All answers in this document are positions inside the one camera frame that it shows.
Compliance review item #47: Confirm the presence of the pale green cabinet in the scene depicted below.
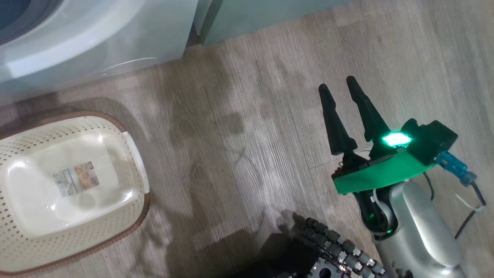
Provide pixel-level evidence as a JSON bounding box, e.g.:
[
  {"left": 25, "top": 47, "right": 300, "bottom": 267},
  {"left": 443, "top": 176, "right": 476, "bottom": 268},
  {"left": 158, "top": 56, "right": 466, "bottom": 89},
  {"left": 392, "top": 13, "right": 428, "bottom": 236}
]
[{"left": 193, "top": 0, "right": 350, "bottom": 46}]

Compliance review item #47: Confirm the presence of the printed basket label sticker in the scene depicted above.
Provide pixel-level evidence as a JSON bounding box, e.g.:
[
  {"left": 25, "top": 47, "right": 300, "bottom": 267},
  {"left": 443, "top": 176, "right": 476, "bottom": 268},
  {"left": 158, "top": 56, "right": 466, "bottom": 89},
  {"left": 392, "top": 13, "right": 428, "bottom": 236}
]
[{"left": 53, "top": 161, "right": 100, "bottom": 197}]

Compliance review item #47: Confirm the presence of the thin black cable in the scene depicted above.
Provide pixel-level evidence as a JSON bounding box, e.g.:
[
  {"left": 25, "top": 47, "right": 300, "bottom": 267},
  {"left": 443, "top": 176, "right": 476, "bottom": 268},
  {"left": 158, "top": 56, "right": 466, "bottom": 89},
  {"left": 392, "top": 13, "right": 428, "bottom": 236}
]
[
  {"left": 455, "top": 181, "right": 487, "bottom": 240},
  {"left": 423, "top": 172, "right": 435, "bottom": 201}
]

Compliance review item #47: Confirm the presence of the white washing machine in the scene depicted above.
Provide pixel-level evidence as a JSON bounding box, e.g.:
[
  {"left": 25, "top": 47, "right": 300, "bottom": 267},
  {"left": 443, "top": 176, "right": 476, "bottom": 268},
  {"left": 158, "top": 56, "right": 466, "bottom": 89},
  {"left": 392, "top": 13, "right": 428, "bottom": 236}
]
[{"left": 0, "top": 0, "right": 199, "bottom": 97}]

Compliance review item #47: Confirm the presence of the cream perforated laundry basket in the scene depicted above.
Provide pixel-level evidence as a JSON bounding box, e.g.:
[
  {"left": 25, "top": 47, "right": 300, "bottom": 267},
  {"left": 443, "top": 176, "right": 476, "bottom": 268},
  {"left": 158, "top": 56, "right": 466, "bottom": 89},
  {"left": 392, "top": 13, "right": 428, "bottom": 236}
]
[{"left": 0, "top": 111, "right": 151, "bottom": 276}]

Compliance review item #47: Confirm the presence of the blue right camera connector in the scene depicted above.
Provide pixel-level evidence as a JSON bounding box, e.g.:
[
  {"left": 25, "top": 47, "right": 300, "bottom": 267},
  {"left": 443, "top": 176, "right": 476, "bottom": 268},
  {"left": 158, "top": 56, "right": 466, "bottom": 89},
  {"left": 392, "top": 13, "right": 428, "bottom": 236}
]
[{"left": 436, "top": 151, "right": 478, "bottom": 186}]

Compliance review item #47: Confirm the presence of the white cable tie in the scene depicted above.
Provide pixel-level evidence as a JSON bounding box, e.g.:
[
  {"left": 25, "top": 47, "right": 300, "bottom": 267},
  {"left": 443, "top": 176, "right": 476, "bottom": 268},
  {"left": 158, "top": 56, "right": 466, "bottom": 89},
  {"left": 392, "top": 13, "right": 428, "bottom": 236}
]
[{"left": 455, "top": 193, "right": 485, "bottom": 212}]

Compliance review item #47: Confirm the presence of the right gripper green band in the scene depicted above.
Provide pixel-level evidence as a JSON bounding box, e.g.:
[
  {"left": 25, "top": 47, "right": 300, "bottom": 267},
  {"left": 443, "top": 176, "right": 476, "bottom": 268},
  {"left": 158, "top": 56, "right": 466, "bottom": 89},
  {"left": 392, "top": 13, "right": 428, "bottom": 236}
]
[{"left": 319, "top": 76, "right": 436, "bottom": 237}]

